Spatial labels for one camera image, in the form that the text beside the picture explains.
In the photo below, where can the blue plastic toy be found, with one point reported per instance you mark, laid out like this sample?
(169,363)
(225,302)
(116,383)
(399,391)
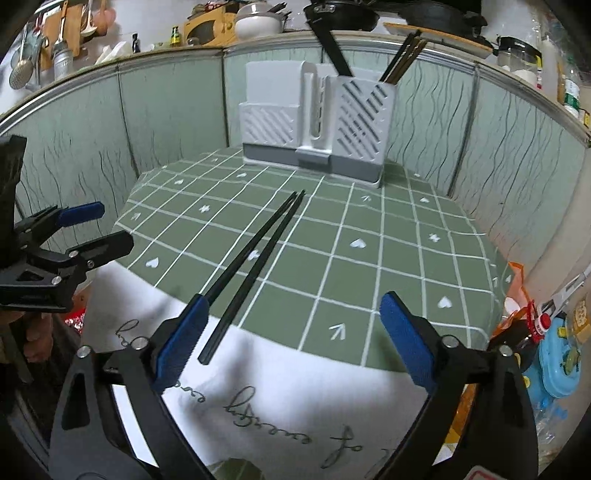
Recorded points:
(556,364)

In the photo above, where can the blender jar with black lid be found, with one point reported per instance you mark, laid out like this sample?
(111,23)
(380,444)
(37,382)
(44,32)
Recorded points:
(519,53)

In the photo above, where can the person's left hand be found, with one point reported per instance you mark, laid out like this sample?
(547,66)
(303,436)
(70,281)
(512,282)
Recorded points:
(39,339)

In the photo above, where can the green label bottle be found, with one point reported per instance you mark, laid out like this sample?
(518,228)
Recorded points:
(572,92)

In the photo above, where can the dark oil bottle red cap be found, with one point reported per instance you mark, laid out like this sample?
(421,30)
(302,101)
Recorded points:
(526,339)

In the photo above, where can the wooden cutting board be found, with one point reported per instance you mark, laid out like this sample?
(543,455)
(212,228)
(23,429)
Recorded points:
(461,44)

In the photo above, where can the white cooking pot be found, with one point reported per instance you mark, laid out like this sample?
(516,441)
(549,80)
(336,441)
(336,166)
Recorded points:
(258,23)

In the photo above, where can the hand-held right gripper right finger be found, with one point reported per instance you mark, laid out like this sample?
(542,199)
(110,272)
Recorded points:
(406,341)

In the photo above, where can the small dark bottle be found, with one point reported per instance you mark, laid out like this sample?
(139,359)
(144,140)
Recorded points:
(136,42)

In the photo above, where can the green checked tablecloth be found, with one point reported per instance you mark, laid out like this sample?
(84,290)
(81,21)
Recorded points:
(392,240)

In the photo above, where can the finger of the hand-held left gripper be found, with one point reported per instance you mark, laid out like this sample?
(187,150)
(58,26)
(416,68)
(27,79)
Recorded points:
(106,244)
(83,213)

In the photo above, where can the metal cup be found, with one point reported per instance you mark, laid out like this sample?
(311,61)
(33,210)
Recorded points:
(62,60)

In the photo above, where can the black frying pan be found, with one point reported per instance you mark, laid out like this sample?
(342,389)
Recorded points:
(341,14)

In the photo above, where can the white slotted utensil holder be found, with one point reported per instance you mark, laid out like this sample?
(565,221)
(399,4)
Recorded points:
(272,157)

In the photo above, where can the black cast iron pan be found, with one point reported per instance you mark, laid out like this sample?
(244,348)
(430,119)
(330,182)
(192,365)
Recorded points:
(443,21)

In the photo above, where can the white plastic clip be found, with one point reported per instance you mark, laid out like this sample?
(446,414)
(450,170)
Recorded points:
(565,293)

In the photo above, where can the clear jar yellow lid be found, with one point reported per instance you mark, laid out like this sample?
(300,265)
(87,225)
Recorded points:
(579,316)

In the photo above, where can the hanging wooden board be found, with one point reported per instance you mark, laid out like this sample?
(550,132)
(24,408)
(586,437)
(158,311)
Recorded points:
(60,32)

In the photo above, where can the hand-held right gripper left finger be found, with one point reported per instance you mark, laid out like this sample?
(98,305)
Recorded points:
(182,344)

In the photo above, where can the light wooden cutout board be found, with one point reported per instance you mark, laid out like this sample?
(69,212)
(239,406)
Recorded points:
(207,30)

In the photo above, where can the red patterned packet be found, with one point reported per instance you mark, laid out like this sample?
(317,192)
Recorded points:
(76,321)

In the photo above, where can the metal strainer ladle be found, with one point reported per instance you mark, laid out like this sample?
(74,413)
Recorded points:
(21,76)

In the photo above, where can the wooden spoon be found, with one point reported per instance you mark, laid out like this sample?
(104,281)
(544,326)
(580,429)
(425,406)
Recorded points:
(88,21)

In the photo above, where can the orange plastic bag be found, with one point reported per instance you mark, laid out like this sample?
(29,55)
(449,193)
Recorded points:
(517,286)

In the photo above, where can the green glass bottle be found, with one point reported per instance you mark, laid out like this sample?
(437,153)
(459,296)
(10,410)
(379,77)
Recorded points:
(175,37)

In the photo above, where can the white plastic bottle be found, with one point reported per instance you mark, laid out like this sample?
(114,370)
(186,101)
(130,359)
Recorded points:
(551,69)

